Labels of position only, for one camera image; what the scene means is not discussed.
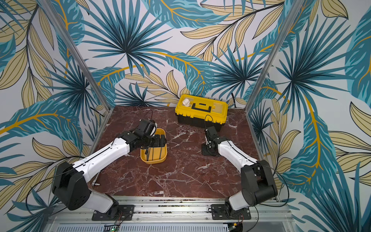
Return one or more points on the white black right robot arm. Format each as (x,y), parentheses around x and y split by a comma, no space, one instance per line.
(257,181)

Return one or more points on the aluminium right frame post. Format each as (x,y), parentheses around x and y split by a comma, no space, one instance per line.
(276,47)

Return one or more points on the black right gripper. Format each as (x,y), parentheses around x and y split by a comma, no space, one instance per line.
(208,148)

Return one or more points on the aluminium corner frame post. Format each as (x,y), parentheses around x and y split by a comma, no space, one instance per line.
(63,32)

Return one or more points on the yellow black toolbox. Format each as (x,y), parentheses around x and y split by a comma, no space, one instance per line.
(201,112)

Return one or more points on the yellow plastic storage tray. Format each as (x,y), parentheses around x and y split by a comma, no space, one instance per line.
(154,152)

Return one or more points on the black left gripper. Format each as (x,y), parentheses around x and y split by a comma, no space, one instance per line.
(157,143)

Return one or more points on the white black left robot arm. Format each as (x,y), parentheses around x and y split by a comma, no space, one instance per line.
(70,184)

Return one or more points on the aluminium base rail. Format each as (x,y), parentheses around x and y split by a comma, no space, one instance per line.
(164,214)

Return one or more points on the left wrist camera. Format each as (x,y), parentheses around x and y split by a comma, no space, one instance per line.
(145,128)

